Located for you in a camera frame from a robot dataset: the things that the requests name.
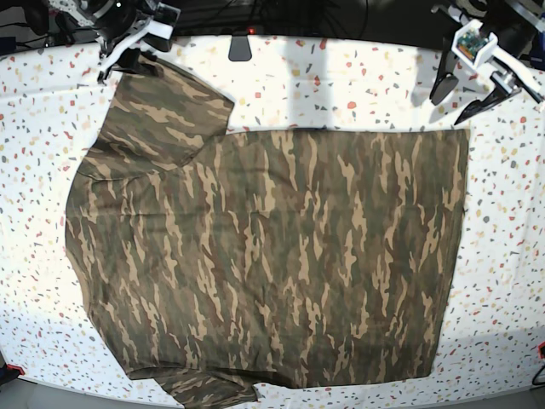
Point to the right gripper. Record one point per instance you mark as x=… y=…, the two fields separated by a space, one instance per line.
x=122 y=26

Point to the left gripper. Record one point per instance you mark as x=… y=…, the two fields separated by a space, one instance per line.
x=515 y=23

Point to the camouflage T-shirt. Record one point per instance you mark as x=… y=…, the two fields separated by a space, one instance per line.
x=211 y=261

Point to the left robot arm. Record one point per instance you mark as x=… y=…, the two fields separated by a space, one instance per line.
x=491 y=43

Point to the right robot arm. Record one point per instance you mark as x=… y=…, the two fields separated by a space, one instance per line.
x=80 y=11

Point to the speckled white tablecloth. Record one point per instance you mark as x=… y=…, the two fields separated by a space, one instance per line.
x=52 y=109

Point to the red clamp right corner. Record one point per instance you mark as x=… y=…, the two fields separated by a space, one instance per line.
x=541 y=350

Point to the red clamp corner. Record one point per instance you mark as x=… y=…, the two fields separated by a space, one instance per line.
x=17 y=369
x=541 y=350

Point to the red clamp left corner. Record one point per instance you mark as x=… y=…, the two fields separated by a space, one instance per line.
x=17 y=369

